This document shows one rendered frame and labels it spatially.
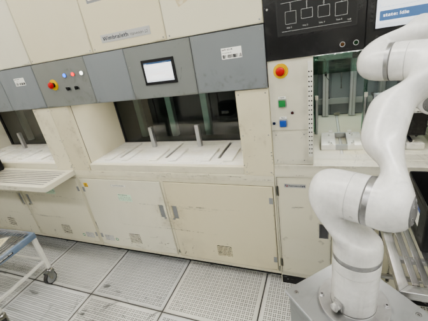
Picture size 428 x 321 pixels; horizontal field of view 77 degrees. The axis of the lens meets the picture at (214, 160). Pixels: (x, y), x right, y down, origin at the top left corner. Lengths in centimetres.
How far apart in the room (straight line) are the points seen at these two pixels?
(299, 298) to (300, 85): 88
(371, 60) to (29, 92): 202
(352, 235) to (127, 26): 140
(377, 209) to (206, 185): 117
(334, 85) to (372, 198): 165
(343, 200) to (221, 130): 141
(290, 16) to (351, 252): 96
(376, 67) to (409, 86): 12
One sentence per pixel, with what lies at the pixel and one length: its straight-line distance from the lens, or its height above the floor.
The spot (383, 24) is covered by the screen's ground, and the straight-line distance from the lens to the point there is 134.
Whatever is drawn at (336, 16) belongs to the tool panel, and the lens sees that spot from 132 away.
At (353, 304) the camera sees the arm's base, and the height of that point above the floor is 83.
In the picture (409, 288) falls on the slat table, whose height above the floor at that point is 76.
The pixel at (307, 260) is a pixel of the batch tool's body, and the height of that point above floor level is 22.
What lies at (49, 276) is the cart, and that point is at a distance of 260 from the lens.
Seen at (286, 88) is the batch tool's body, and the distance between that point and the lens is 136.
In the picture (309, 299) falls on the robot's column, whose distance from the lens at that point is 98.
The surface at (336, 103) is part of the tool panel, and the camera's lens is 228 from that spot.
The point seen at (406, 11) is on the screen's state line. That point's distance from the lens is 135.
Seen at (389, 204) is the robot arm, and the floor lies 116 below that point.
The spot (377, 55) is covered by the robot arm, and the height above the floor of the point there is 142.
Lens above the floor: 152
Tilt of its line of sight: 24 degrees down
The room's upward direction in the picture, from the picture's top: 10 degrees counter-clockwise
